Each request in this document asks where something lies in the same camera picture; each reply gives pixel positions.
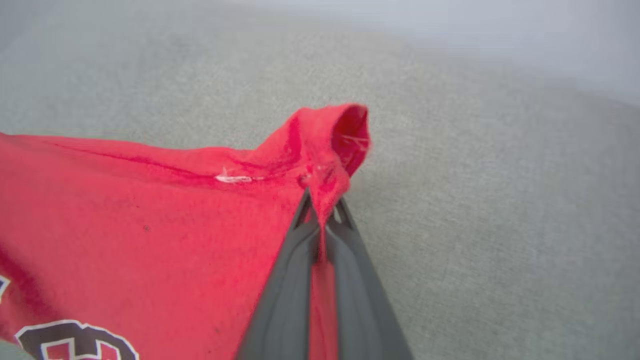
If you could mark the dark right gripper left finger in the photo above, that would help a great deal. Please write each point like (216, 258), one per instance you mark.
(285, 300)

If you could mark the red garment with white trim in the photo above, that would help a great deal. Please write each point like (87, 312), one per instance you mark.
(150, 225)

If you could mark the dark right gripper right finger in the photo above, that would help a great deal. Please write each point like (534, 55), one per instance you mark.
(360, 300)

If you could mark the grey fabric sofa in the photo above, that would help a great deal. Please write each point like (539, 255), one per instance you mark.
(500, 225)

